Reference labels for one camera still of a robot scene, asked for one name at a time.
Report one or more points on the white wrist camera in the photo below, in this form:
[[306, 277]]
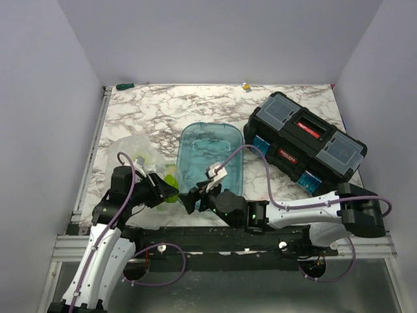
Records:
[[141, 167], [215, 173]]

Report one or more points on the clear plastic bag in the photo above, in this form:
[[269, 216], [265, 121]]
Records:
[[140, 146]]

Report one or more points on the small yellow grey brush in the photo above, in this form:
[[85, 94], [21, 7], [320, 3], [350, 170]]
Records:
[[246, 87]]

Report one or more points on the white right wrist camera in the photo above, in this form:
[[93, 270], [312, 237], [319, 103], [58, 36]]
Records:
[[215, 173]]

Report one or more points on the teal transparent plastic tray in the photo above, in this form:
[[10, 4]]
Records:
[[203, 144]]

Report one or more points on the aluminium mounting rail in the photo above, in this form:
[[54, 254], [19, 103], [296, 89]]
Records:
[[226, 241]]

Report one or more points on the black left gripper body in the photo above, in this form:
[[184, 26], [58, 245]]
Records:
[[146, 192]]

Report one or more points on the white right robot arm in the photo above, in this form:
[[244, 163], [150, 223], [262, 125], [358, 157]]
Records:
[[347, 210]]

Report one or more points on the green fake fruit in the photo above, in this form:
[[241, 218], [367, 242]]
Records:
[[170, 174]]

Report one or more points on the black plastic toolbox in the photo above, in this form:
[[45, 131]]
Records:
[[314, 153]]

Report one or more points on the green handled screwdriver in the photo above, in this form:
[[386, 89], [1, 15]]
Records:
[[124, 86]]

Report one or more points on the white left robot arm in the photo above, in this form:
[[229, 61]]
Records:
[[109, 249]]

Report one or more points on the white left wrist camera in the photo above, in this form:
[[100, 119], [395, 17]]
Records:
[[141, 167]]

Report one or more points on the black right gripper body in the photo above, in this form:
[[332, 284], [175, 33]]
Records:
[[211, 204]]

